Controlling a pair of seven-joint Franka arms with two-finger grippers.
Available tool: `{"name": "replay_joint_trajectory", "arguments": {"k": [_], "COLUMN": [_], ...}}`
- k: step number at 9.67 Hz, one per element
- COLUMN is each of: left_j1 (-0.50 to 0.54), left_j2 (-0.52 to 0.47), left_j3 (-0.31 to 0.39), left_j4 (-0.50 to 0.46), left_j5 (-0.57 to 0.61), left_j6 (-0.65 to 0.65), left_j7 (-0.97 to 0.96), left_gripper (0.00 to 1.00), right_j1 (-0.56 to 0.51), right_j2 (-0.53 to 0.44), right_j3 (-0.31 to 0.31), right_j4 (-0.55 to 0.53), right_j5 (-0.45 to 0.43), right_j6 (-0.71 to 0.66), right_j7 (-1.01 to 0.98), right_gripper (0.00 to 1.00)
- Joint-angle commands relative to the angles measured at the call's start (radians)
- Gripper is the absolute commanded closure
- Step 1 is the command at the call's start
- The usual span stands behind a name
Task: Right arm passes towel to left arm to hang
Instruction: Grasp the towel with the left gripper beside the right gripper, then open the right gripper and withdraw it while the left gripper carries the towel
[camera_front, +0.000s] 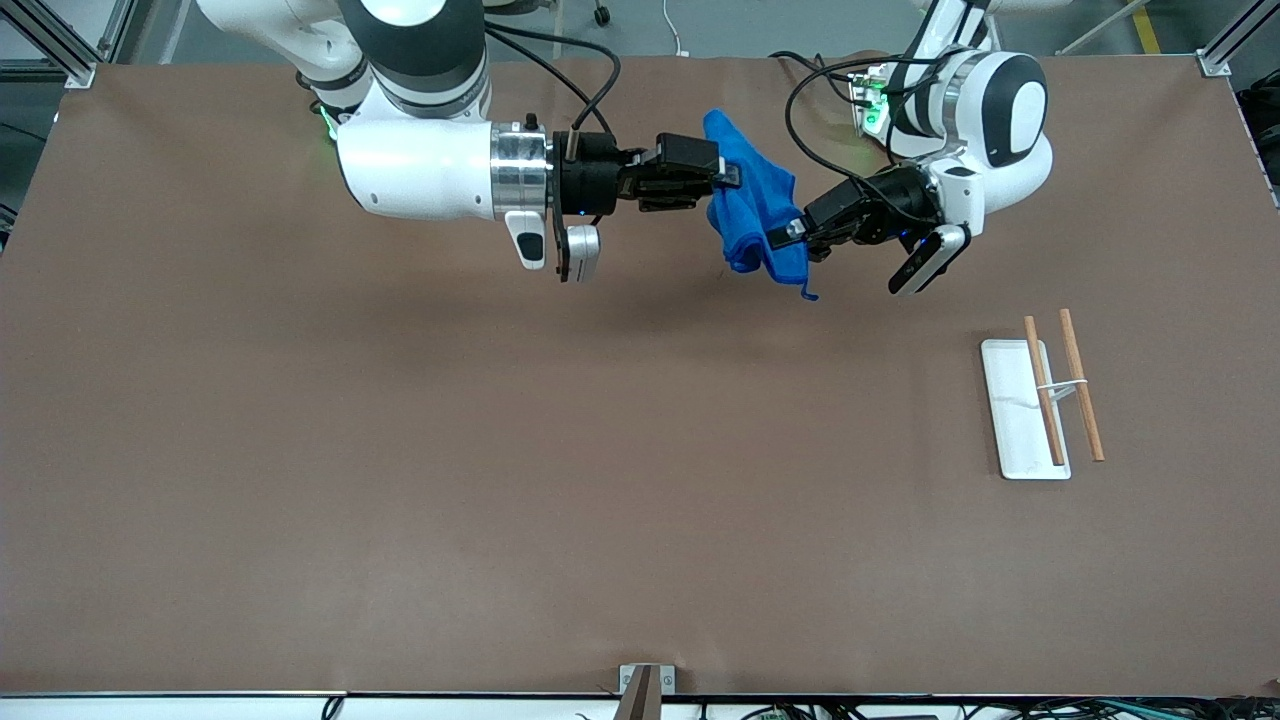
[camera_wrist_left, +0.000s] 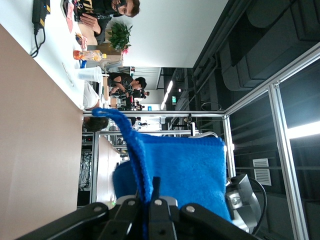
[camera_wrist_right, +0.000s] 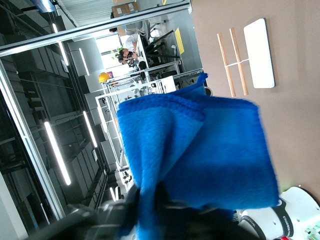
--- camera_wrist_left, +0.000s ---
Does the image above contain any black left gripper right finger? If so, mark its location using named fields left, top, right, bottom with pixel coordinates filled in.
left=148, top=176, right=261, bottom=240

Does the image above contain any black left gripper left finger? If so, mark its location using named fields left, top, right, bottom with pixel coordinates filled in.
left=14, top=191, right=145, bottom=240

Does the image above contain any blue microfibre towel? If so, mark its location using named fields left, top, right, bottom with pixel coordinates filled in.
left=91, top=107, right=234, bottom=240

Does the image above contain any brown desk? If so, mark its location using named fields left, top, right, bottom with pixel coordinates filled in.
left=96, top=136, right=121, bottom=204

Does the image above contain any table cover sheet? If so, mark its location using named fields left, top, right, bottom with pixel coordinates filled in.
left=0, top=23, right=85, bottom=240

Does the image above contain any person in white shirt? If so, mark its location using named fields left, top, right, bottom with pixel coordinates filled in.
left=82, top=81, right=110, bottom=133

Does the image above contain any row of ceiling lamps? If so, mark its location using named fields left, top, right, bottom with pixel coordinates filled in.
left=159, top=79, right=174, bottom=111

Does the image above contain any bright ceiling light strip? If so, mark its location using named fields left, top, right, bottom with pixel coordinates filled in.
left=287, top=121, right=320, bottom=140

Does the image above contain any seated person black shirt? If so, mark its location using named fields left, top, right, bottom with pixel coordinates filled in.
left=108, top=71, right=148, bottom=101

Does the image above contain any clear plastic cup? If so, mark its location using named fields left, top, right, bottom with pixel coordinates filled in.
left=76, top=66, right=104, bottom=83

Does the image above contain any orange drink bottle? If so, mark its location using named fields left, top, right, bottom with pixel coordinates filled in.
left=72, top=49, right=108, bottom=62

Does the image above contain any small snack packet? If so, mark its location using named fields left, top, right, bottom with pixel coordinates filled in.
left=75, top=33, right=89, bottom=52

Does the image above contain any green potted plant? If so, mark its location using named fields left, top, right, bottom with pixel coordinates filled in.
left=106, top=21, right=134, bottom=55

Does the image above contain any pink paper sheet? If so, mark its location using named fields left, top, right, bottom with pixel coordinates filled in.
left=65, top=1, right=75, bottom=34

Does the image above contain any person with black mask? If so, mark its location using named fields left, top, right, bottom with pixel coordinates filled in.
left=62, top=0, right=141, bottom=46

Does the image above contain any black power adapter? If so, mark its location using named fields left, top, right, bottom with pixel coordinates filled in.
left=31, top=0, right=51, bottom=30

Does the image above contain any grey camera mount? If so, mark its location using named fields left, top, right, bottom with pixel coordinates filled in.
left=225, top=173, right=262, bottom=233

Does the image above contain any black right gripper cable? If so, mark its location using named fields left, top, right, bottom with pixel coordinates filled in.
left=249, top=176, right=268, bottom=236

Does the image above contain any white wall vent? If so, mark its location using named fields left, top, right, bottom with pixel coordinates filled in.
left=252, top=158, right=273, bottom=187

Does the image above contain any aluminium profile frame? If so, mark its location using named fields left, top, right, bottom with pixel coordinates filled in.
left=82, top=42, right=320, bottom=240

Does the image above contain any grey ventilation duct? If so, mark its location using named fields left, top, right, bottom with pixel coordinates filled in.
left=219, top=0, right=320, bottom=91

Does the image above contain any black adapter cable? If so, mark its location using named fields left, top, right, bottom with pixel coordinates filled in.
left=29, top=24, right=47, bottom=58

